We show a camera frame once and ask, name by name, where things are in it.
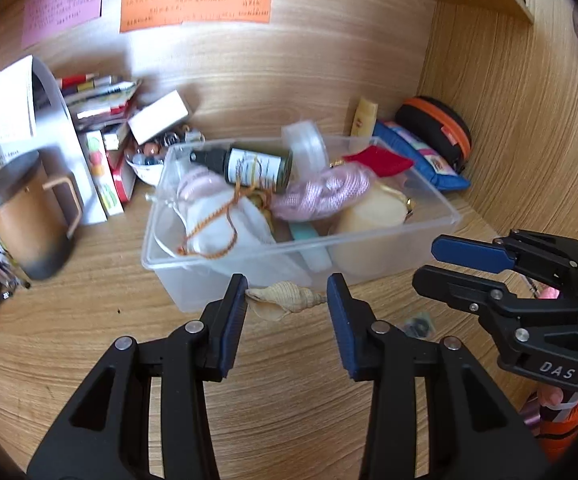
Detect stack of books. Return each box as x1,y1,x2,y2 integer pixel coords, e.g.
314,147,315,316
59,74,140,201

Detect pink rope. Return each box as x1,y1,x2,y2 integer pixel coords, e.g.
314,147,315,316
274,167,370,222

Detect fruit print box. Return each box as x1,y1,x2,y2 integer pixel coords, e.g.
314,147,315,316
85,130,124,216

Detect white drawstring pouch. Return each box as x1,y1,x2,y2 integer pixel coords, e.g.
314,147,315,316
179,195,276,261

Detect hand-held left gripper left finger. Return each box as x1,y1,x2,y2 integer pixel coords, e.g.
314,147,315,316
26,273,250,480

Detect white bowl of beads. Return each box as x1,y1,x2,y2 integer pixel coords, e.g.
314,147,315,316
126,140,167,186

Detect orange paper note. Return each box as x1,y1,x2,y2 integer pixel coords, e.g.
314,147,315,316
120,0,274,33

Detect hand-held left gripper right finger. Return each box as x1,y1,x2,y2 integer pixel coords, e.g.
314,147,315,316
326,273,554,480

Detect clear plastic bin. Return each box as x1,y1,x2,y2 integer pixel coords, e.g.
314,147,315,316
141,135,462,313

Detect person's right forearm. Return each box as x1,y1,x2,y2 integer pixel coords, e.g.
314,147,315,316
519,390,578,466

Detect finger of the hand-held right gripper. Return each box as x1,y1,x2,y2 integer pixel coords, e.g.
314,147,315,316
431,230,578,286
413,266,507,317

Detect white paper sheets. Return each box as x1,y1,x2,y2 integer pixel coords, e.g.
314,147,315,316
0,57,37,148

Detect cream translucent plastic jar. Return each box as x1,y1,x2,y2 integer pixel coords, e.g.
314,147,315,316
281,120,412,278

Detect black hair tie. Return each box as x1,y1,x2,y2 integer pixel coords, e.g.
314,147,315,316
403,312,436,338

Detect pink paper note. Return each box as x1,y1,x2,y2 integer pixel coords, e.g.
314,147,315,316
23,0,106,51

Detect yellow sunscreen bottle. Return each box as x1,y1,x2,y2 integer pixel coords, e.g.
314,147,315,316
351,97,378,138

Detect black orange zip case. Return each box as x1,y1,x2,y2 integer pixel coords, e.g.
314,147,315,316
395,96,471,173

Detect blue patchwork pencil pouch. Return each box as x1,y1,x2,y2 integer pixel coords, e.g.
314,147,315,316
373,121,470,192

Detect teal white tube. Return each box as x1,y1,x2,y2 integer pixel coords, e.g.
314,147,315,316
289,222,332,273

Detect beige seashell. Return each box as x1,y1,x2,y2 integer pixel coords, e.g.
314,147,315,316
245,282,328,321

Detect brown mug with lid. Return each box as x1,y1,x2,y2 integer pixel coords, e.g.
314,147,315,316
0,150,84,281

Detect white cardboard box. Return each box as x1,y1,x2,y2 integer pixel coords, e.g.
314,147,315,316
128,91,190,145

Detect bundle of pens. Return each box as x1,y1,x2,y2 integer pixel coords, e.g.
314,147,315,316
0,255,32,301

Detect red velvet pouch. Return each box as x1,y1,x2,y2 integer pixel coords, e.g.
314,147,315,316
344,146,414,177

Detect clear ballpoint pen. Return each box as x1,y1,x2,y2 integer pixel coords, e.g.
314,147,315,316
521,272,542,301

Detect dark green dropper bottle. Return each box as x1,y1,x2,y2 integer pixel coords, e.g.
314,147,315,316
190,146,293,194

